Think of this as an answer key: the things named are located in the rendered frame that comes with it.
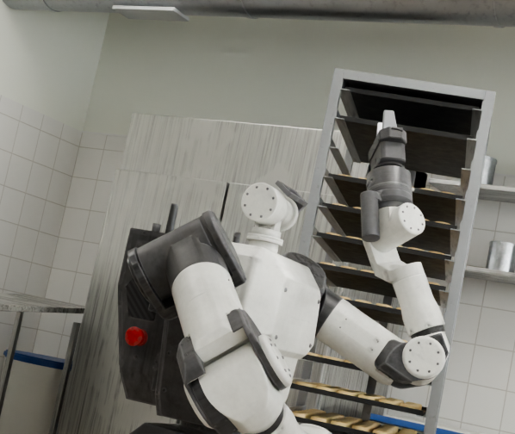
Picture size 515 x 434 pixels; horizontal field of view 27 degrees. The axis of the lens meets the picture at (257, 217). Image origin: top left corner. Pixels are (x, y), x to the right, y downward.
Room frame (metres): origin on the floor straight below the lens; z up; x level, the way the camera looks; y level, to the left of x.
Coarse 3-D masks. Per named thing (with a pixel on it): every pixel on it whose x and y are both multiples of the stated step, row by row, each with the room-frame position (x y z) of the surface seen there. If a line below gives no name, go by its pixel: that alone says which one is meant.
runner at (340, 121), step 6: (336, 114) 3.15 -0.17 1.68; (336, 120) 3.18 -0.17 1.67; (342, 120) 3.16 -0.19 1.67; (342, 126) 3.24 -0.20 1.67; (342, 132) 3.33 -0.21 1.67; (348, 132) 3.31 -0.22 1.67; (348, 138) 3.40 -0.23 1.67; (348, 144) 3.49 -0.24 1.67; (348, 150) 3.59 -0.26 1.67; (354, 150) 3.57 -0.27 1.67; (354, 156) 3.67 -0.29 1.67; (354, 162) 3.78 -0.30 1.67; (360, 162) 3.76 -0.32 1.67
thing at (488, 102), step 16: (480, 128) 3.07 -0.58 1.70; (480, 144) 3.07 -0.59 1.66; (480, 160) 3.07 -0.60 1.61; (480, 176) 3.06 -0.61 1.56; (464, 208) 3.07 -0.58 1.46; (464, 224) 3.07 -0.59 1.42; (464, 240) 3.07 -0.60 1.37; (464, 256) 3.07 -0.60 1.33; (448, 304) 3.07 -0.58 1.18; (448, 320) 3.07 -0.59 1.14; (448, 336) 3.07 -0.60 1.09; (432, 384) 3.07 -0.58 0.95; (432, 400) 3.07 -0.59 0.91; (432, 416) 3.07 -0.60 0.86; (432, 432) 3.07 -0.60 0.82
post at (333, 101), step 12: (336, 72) 3.16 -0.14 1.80; (336, 84) 3.16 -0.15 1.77; (336, 96) 3.16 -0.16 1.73; (336, 108) 3.16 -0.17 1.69; (324, 120) 3.16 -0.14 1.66; (324, 132) 3.16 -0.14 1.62; (324, 144) 3.16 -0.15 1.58; (324, 156) 3.16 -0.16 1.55; (324, 168) 3.16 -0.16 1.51; (312, 180) 3.16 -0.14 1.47; (312, 192) 3.16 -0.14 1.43; (312, 204) 3.16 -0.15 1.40; (312, 216) 3.16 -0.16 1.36; (312, 228) 3.16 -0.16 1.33; (300, 240) 3.16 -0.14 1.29; (300, 252) 3.16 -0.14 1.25
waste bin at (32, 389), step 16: (16, 352) 6.28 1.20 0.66; (16, 368) 6.23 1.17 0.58; (32, 368) 6.19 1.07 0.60; (48, 368) 6.19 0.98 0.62; (16, 384) 6.22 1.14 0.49; (32, 384) 6.19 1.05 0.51; (48, 384) 6.20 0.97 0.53; (16, 400) 6.22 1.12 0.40; (32, 400) 6.20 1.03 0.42; (48, 400) 6.21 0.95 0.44; (0, 416) 6.29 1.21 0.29; (16, 416) 6.21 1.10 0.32; (32, 416) 6.20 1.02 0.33; (48, 416) 6.22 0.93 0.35; (0, 432) 6.27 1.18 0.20; (16, 432) 6.22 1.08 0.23; (32, 432) 6.21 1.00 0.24
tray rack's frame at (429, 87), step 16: (352, 80) 3.15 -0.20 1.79; (368, 80) 3.14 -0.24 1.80; (384, 80) 3.13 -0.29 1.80; (400, 80) 3.12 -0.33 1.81; (416, 80) 3.11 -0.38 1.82; (416, 96) 3.29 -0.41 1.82; (432, 96) 3.26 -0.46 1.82; (448, 96) 3.12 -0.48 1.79; (464, 96) 3.08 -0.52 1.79; (480, 96) 3.07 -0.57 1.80; (464, 272) 3.66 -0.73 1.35; (384, 304) 3.73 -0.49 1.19; (304, 368) 3.76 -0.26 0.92; (368, 384) 3.73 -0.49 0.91; (304, 400) 3.75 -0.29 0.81; (368, 416) 3.73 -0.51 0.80
